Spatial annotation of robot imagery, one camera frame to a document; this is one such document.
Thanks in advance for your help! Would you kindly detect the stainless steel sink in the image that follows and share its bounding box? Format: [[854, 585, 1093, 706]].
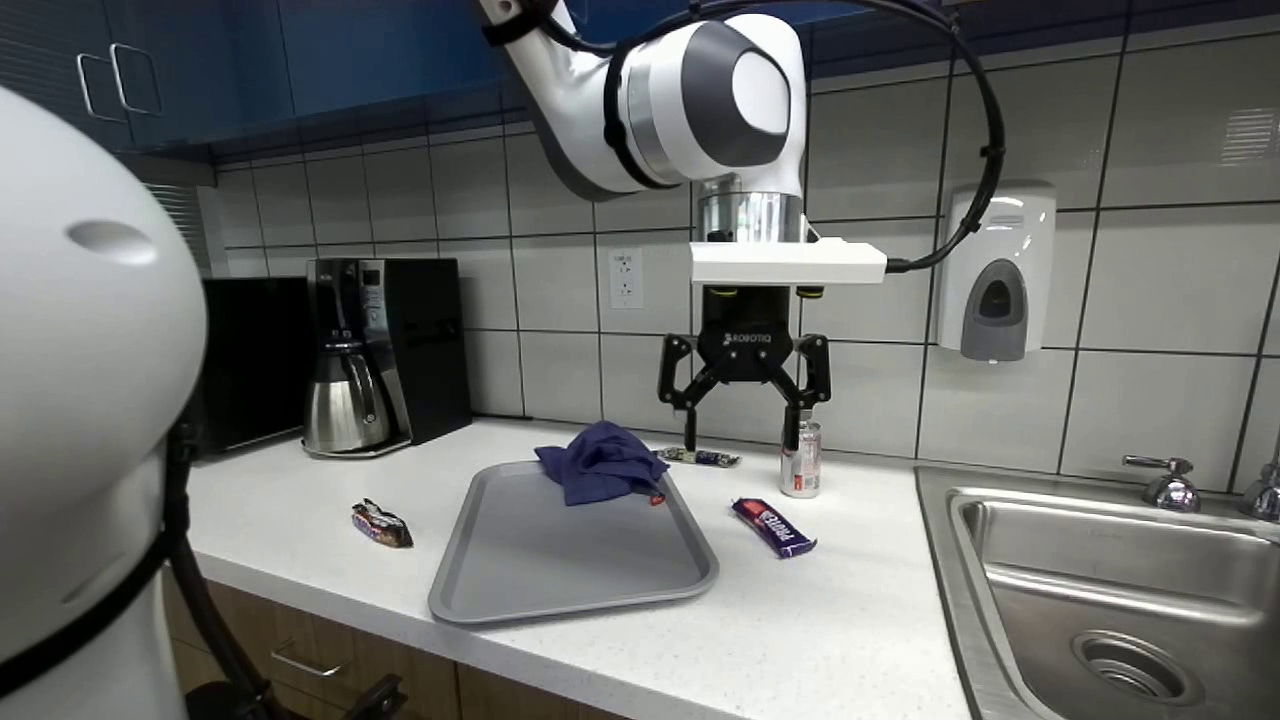
[[914, 464, 1280, 720]]

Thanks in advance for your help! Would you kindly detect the chrome tap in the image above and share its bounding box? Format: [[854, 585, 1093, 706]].
[[1238, 432, 1280, 524]]

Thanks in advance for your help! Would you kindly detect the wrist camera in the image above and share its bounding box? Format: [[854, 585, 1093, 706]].
[[689, 237, 889, 287]]

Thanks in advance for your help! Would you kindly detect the silver drawer handle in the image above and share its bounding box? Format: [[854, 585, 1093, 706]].
[[269, 649, 348, 681]]

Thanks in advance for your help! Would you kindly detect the silver cabinet door handle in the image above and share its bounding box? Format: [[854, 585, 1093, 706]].
[[109, 42, 164, 117], [76, 50, 131, 124]]

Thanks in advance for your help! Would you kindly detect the blue cloth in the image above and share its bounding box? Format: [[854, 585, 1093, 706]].
[[534, 420, 670, 507]]

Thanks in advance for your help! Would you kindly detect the wooden drawer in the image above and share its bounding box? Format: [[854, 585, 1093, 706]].
[[163, 575, 463, 720]]

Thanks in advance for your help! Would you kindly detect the black silver coffee maker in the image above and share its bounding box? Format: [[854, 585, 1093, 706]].
[[302, 256, 474, 460]]

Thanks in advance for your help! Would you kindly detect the white wall socket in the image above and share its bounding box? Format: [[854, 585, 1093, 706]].
[[607, 246, 647, 311]]

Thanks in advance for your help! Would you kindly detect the chrome tap lever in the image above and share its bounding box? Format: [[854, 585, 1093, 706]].
[[1121, 454, 1203, 515]]

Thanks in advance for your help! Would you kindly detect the dark wrapped candy bar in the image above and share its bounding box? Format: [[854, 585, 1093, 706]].
[[350, 498, 415, 549]]

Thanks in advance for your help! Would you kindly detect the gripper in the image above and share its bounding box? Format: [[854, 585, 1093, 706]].
[[656, 285, 833, 454]]

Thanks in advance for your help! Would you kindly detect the grey plastic tray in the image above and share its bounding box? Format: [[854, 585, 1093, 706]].
[[428, 459, 721, 627]]

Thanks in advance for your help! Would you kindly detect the black microwave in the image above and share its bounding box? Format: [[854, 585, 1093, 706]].
[[186, 276, 319, 459]]

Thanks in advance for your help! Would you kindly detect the silver red drink can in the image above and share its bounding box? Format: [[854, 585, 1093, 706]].
[[779, 420, 824, 500]]

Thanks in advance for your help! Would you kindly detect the blue silver wrapped candy bar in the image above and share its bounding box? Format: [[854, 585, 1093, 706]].
[[655, 446, 743, 469]]

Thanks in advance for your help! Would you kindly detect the steel coffee carafe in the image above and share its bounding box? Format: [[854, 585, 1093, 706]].
[[302, 338, 394, 457]]

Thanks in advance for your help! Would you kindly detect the blue wall cabinet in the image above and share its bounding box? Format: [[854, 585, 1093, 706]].
[[0, 0, 1280, 166]]

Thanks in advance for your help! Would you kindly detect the purple wrapped candy bar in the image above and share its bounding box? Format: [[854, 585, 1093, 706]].
[[731, 497, 818, 559]]

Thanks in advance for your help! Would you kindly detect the white grey soap dispenser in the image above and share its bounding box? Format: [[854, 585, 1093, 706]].
[[936, 180, 1058, 364]]

